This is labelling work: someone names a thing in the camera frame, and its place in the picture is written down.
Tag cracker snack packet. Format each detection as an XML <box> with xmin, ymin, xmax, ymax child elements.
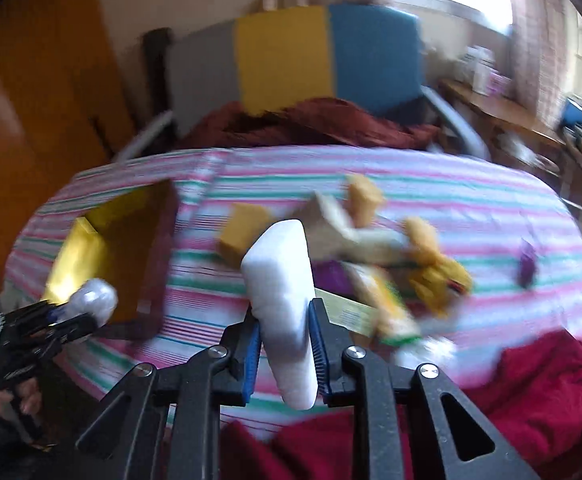
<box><xmin>344</xmin><ymin>262</ymin><xmax>421</xmax><ymax>347</ymax></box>

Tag white foam block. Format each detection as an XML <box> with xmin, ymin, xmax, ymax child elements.
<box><xmin>240</xmin><ymin>219</ymin><xmax>318</xmax><ymax>411</ymax></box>

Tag white cardboard box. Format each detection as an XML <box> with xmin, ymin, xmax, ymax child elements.
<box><xmin>288</xmin><ymin>193</ymin><xmax>407</xmax><ymax>266</ymax></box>

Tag yellow sponge block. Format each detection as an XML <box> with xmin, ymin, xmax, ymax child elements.
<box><xmin>216</xmin><ymin>203</ymin><xmax>275</xmax><ymax>269</ymax></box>

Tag tan sponge block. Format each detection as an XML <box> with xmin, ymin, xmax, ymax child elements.
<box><xmin>346</xmin><ymin>174</ymin><xmax>385</xmax><ymax>229</ymax></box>

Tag purple cloth piece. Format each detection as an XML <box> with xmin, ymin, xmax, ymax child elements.
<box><xmin>516</xmin><ymin>240</ymin><xmax>538</xmax><ymax>289</ymax></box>

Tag clear plastic wrap ball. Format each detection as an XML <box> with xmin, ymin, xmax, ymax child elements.
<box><xmin>64</xmin><ymin>278</ymin><xmax>118</xmax><ymax>327</ymax></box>

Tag person's left hand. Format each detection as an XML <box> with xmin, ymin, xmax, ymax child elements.
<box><xmin>0</xmin><ymin>376</ymin><xmax>45</xmax><ymax>418</ymax></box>

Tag gold tin box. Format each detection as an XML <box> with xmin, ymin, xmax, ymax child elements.
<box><xmin>42</xmin><ymin>179</ymin><xmax>179</xmax><ymax>340</ymax></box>

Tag striped bed sheet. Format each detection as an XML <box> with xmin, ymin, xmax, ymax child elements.
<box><xmin>0</xmin><ymin>145</ymin><xmax>582</xmax><ymax>441</ymax></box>

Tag red blanket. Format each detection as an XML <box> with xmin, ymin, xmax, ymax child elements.
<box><xmin>217</xmin><ymin>328</ymin><xmax>582</xmax><ymax>480</ymax></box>

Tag wooden wardrobe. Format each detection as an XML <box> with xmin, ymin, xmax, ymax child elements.
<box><xmin>0</xmin><ymin>0</ymin><xmax>135</xmax><ymax>276</ymax></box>

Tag dark red jacket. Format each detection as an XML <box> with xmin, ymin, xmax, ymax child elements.
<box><xmin>176</xmin><ymin>98</ymin><xmax>440</xmax><ymax>151</ymax></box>

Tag wooden side table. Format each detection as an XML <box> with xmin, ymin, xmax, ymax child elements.
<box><xmin>437</xmin><ymin>77</ymin><xmax>582</xmax><ymax>196</ymax></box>

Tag grey yellow blue chair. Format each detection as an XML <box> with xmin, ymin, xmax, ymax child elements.
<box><xmin>116</xmin><ymin>3</ymin><xmax>489</xmax><ymax>162</ymax></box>

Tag black rolled mat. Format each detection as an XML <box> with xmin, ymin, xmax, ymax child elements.
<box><xmin>142</xmin><ymin>27</ymin><xmax>173</xmax><ymax>116</ymax></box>

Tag white boxes on table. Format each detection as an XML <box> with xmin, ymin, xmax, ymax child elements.
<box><xmin>463</xmin><ymin>46</ymin><xmax>511</xmax><ymax>98</ymax></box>

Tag pink curtain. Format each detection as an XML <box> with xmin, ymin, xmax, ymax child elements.
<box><xmin>511</xmin><ymin>0</ymin><xmax>582</xmax><ymax>128</ymax></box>

